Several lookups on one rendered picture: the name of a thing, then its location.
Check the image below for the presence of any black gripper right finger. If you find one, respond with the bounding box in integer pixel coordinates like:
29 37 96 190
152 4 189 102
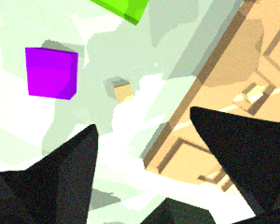
189 106 280 216

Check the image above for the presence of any pale yellow block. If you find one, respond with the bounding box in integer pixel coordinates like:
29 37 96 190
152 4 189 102
114 82 134 104
241 83 262 104

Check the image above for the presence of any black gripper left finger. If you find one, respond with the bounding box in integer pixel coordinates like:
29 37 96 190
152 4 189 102
0 124 99 224

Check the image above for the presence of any purple block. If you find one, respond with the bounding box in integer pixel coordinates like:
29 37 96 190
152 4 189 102
25 47 78 100

